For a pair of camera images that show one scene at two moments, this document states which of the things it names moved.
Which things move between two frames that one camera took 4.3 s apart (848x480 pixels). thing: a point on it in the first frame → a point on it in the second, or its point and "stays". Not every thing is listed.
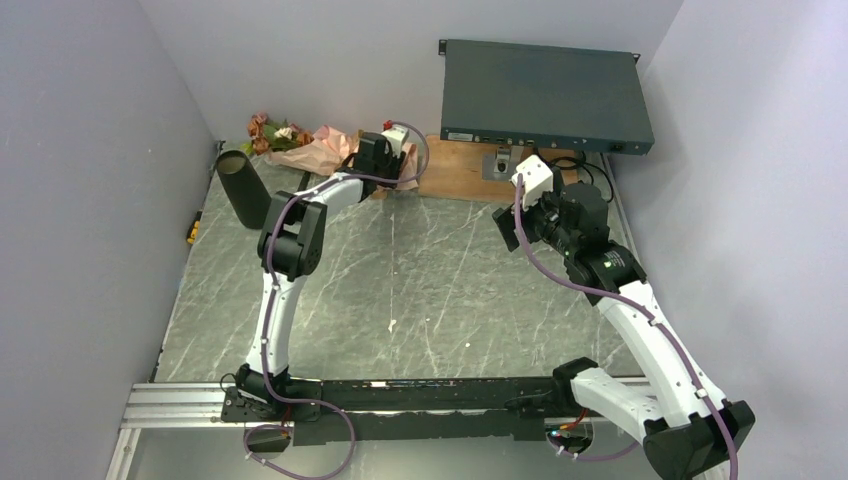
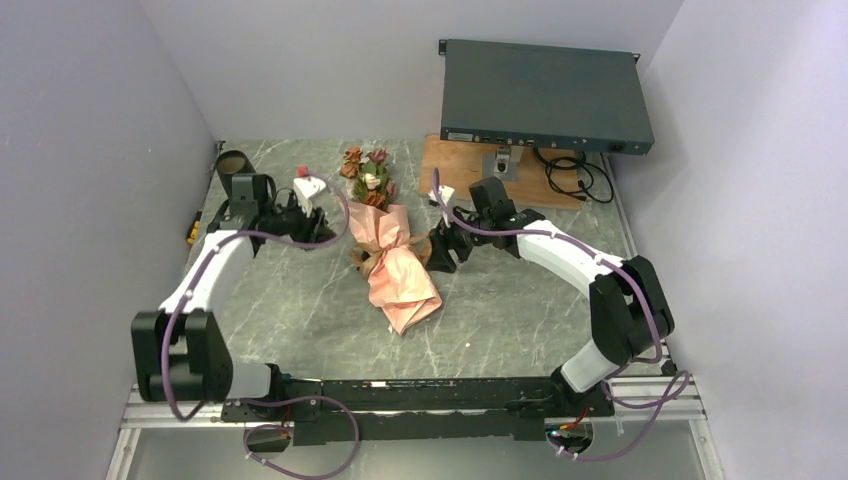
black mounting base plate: (343, 411) stays
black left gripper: (396, 163) → (313, 228)
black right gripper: (505, 219) → (443, 240)
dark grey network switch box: (544, 97) stays
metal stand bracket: (501, 165) stays
